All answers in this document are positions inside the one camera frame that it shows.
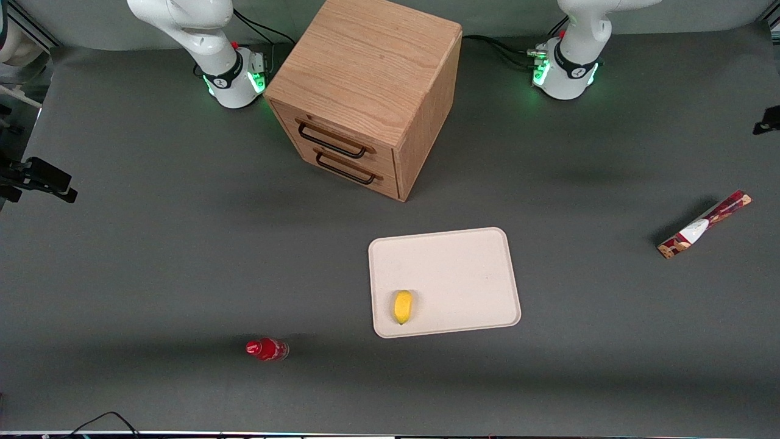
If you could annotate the red cookie box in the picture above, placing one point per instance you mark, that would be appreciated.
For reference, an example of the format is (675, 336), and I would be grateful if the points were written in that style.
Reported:
(701, 227)

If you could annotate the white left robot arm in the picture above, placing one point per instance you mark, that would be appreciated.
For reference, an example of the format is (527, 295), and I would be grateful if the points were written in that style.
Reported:
(573, 61)

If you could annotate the beige rectangular tray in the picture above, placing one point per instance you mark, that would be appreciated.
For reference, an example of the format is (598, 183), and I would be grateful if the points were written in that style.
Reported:
(457, 274)

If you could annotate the yellow lemon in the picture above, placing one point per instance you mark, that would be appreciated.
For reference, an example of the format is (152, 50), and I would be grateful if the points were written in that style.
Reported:
(403, 306)

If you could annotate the wooden two-drawer cabinet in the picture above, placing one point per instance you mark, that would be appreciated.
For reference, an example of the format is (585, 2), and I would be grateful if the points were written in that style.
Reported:
(365, 67)

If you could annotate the red plastic bottle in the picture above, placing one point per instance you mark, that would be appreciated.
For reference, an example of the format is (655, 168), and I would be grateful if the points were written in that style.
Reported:
(268, 349)

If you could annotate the white rounded machine housing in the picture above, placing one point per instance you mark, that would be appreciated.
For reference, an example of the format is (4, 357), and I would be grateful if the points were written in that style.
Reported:
(15, 42)

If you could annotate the black camera on clamp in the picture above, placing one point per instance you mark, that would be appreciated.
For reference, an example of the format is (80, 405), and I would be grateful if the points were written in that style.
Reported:
(42, 177)

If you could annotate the small black camera mount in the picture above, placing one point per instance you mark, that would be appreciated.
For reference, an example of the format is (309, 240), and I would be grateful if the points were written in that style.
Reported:
(769, 124)

